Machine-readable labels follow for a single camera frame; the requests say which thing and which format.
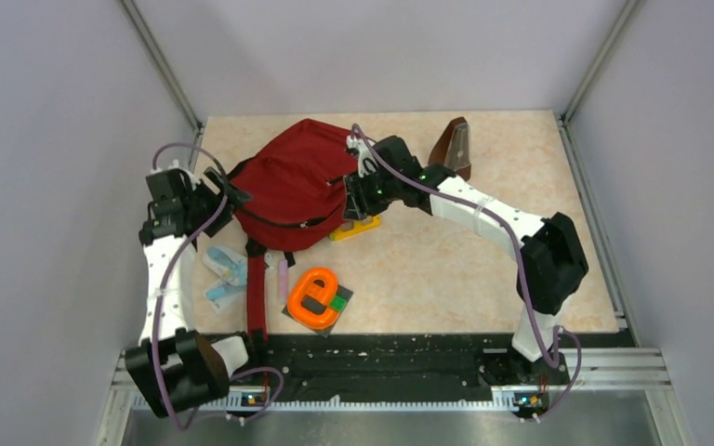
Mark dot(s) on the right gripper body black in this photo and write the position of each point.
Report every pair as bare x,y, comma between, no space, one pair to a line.
381,191

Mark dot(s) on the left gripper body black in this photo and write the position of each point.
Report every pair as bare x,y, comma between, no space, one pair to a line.
202,202

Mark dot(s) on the red backpack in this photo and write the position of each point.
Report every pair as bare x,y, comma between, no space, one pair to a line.
297,198

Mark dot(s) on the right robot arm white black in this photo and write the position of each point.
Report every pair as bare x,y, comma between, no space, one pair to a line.
551,262

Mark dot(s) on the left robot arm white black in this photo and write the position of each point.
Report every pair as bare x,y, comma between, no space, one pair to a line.
174,367

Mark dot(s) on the light blue blister pack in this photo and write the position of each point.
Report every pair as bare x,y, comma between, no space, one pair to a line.
227,264

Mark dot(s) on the brown wooden metronome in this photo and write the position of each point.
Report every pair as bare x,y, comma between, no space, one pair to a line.
452,148

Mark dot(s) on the pink eraser stick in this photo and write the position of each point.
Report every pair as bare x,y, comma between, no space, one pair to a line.
282,281

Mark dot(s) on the orange plastic letter toy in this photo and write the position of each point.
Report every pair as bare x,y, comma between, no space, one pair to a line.
319,285

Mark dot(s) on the green toy block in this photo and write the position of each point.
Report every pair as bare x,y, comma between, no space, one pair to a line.
339,302

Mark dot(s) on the yellow triangular toy frame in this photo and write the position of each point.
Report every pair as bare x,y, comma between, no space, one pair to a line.
352,228

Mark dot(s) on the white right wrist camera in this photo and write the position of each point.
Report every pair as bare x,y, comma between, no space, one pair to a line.
358,149

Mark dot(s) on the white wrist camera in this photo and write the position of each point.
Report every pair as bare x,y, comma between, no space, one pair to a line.
358,149
188,174

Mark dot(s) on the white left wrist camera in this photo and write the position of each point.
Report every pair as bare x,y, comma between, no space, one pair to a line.
188,174

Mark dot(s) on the aluminium frame post left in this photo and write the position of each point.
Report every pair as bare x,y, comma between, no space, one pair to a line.
160,63

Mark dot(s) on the aluminium frame post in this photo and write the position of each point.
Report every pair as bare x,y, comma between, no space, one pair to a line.
626,15
160,63

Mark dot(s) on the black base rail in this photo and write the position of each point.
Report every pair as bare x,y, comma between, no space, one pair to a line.
400,368

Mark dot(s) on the aluminium frame post right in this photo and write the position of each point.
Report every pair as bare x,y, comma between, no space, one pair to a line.
626,15

